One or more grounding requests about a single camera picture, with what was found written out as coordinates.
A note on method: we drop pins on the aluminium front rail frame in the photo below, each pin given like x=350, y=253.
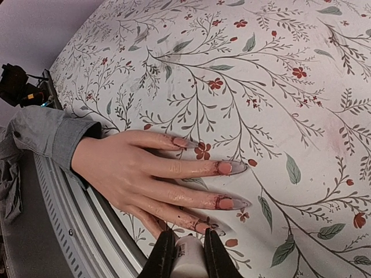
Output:
x=64, y=230

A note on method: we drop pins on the mannequin hand with nails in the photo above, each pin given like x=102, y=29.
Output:
x=125, y=170

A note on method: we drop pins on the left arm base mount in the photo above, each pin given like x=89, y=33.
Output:
x=20, y=88

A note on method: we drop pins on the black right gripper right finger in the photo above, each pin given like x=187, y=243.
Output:
x=218, y=262

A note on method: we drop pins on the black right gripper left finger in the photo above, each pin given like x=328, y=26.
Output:
x=159, y=263

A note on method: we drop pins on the grey sleeved forearm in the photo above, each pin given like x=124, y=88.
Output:
x=47, y=132

